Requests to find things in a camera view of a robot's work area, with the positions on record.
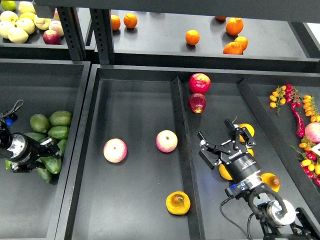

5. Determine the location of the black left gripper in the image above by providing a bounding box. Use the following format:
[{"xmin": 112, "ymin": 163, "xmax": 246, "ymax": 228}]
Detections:
[{"xmin": 7, "ymin": 133, "xmax": 60, "ymax": 173}]

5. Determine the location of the large orange top right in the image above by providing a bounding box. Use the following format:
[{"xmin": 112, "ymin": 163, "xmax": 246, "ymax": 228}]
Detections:
[{"xmin": 225, "ymin": 17, "xmax": 244, "ymax": 36}]

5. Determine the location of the black right tray divider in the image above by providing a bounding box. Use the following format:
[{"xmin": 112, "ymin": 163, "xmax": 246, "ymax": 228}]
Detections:
[{"xmin": 237, "ymin": 79, "xmax": 320, "ymax": 202}]

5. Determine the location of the mixed cherry tomato bunch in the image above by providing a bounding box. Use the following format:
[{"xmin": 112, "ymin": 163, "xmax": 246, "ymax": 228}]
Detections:
[{"xmin": 290, "ymin": 136, "xmax": 320, "ymax": 187}]

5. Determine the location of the orange cherry tomato vine right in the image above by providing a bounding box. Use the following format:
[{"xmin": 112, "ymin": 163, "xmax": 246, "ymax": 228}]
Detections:
[{"xmin": 302, "ymin": 95, "xmax": 320, "ymax": 123}]

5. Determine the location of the green avocado by tray edge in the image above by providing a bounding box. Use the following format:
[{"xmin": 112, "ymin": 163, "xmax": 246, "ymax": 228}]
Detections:
[{"xmin": 57, "ymin": 139, "xmax": 67, "ymax": 158}]

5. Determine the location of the orange centre shelf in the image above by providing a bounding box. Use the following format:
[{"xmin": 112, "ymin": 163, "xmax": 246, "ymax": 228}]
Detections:
[{"xmin": 185, "ymin": 29, "xmax": 200, "ymax": 46}]

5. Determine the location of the bright red apple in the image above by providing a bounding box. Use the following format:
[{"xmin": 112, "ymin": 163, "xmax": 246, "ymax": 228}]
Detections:
[{"xmin": 189, "ymin": 73, "xmax": 211, "ymax": 95}]

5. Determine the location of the black middle tray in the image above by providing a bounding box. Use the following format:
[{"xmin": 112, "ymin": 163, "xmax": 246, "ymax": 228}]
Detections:
[{"xmin": 55, "ymin": 65, "xmax": 320, "ymax": 240}]

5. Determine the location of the dark green avocado left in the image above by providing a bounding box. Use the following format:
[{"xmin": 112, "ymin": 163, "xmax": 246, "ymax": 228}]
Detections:
[{"xmin": 24, "ymin": 132, "xmax": 47, "ymax": 142}]

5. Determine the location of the white label card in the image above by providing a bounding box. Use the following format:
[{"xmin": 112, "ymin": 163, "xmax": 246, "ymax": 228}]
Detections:
[{"xmin": 310, "ymin": 143, "xmax": 320, "ymax": 156}]

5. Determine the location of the red apple on shelf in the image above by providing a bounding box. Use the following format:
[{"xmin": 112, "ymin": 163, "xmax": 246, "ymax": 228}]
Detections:
[{"xmin": 42, "ymin": 29, "xmax": 61, "ymax": 45}]

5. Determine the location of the pink apple left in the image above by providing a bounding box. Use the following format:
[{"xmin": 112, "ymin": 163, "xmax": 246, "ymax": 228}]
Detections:
[{"xmin": 103, "ymin": 138, "xmax": 127, "ymax": 163}]

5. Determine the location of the orange cherry tomato vine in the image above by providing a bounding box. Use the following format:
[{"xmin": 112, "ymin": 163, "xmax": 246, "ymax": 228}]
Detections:
[
  {"xmin": 269, "ymin": 85, "xmax": 287, "ymax": 115},
  {"xmin": 302, "ymin": 95, "xmax": 320, "ymax": 123}
]

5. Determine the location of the orange right small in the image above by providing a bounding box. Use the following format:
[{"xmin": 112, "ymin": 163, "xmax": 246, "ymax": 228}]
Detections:
[{"xmin": 234, "ymin": 36, "xmax": 249, "ymax": 51}]

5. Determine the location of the pale yellow apple front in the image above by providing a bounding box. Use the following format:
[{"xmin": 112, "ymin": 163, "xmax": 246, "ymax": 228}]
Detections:
[{"xmin": 8, "ymin": 27, "xmax": 29, "ymax": 44}]

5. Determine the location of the pink apple centre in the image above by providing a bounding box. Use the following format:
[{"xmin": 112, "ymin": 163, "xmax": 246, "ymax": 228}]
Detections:
[{"xmin": 156, "ymin": 130, "xmax": 178, "ymax": 153}]

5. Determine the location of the red chili pepper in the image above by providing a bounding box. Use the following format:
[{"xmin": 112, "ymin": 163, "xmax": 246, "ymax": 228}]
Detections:
[{"xmin": 290, "ymin": 102, "xmax": 305, "ymax": 138}]

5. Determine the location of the dark red apple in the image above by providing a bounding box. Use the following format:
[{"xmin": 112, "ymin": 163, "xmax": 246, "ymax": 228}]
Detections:
[{"xmin": 188, "ymin": 93, "xmax": 207, "ymax": 114}]

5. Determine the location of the yellow pear with stem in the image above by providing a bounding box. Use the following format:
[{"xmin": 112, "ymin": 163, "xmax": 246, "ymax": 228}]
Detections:
[{"xmin": 231, "ymin": 116, "xmax": 255, "ymax": 143}]

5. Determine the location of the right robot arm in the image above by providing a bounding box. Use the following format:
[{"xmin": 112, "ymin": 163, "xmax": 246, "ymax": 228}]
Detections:
[{"xmin": 197, "ymin": 119, "xmax": 320, "ymax": 240}]

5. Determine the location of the black upper left tray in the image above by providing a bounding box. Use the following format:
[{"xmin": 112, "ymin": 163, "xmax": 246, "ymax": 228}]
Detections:
[{"xmin": 0, "ymin": 1, "xmax": 95, "ymax": 62}]

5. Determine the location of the pink apple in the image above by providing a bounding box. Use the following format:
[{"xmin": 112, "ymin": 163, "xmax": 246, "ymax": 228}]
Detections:
[
  {"xmin": 156, "ymin": 130, "xmax": 178, "ymax": 153},
  {"xmin": 103, "ymin": 138, "xmax": 127, "ymax": 163}
]

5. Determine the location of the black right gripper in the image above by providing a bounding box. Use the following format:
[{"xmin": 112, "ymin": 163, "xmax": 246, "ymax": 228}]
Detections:
[{"xmin": 197, "ymin": 119, "xmax": 261, "ymax": 183}]

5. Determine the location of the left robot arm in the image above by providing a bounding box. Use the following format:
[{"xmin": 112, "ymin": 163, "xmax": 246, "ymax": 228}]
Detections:
[{"xmin": 0, "ymin": 99, "xmax": 61, "ymax": 173}]

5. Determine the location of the red cherry tomato vine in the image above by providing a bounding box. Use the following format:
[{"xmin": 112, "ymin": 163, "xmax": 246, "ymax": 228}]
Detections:
[{"xmin": 285, "ymin": 84, "xmax": 302, "ymax": 109}]

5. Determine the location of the yellow pear under gripper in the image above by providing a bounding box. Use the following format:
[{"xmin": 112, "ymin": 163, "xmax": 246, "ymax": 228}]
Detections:
[{"xmin": 218, "ymin": 163, "xmax": 233, "ymax": 181}]

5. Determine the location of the orange front right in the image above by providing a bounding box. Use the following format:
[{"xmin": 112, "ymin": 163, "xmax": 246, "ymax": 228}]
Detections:
[{"xmin": 223, "ymin": 41, "xmax": 243, "ymax": 55}]

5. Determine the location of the pink apple right edge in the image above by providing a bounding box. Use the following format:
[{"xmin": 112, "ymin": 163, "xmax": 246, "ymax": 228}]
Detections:
[{"xmin": 305, "ymin": 122, "xmax": 320, "ymax": 143}]

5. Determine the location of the orange cherry tomato vine left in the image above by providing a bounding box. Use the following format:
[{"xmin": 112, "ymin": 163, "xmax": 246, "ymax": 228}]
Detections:
[{"xmin": 269, "ymin": 85, "xmax": 287, "ymax": 115}]

